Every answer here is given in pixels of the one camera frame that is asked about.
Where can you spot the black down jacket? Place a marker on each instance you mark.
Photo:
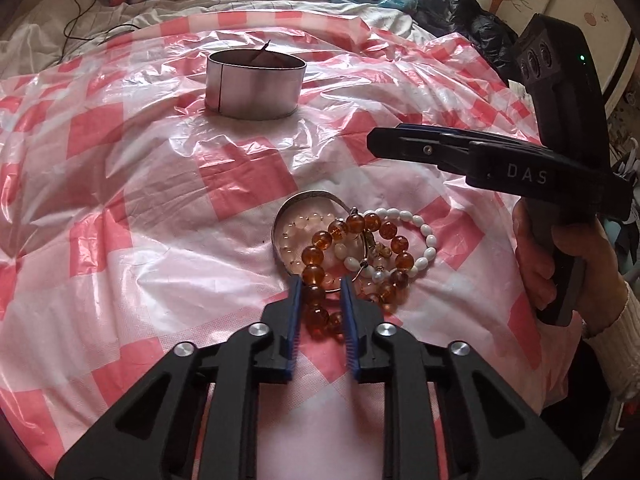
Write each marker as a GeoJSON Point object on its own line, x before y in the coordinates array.
{"type": "Point", "coordinates": [492, 37]}

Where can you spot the white knit right sleeve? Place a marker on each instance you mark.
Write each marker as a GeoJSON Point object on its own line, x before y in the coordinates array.
{"type": "Point", "coordinates": [617, 350]}

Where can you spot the round silver metal tin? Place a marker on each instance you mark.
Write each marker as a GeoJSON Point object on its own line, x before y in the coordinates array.
{"type": "Point", "coordinates": [253, 84]}

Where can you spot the red white checkered plastic sheet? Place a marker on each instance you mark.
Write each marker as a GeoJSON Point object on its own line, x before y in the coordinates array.
{"type": "Point", "coordinates": [133, 217]}

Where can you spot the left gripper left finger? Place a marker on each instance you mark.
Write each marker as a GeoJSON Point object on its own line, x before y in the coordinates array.
{"type": "Point", "coordinates": [278, 360]}

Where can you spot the white striped bed quilt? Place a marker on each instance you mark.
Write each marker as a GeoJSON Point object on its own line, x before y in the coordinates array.
{"type": "Point", "coordinates": [56, 30]}

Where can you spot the right hand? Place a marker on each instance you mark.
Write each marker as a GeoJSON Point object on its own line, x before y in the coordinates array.
{"type": "Point", "coordinates": [604, 292]}

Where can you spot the black right camera box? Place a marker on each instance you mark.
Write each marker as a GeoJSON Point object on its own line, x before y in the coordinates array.
{"type": "Point", "coordinates": [559, 74]}

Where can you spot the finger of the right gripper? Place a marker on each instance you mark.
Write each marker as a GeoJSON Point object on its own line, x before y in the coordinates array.
{"type": "Point", "coordinates": [415, 146]}
{"type": "Point", "coordinates": [430, 128]}

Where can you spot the silver metal bangle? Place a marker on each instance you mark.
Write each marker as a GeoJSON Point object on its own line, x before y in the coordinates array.
{"type": "Point", "coordinates": [316, 227]}

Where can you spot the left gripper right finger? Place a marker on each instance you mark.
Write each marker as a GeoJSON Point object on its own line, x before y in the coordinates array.
{"type": "Point", "coordinates": [360, 318]}

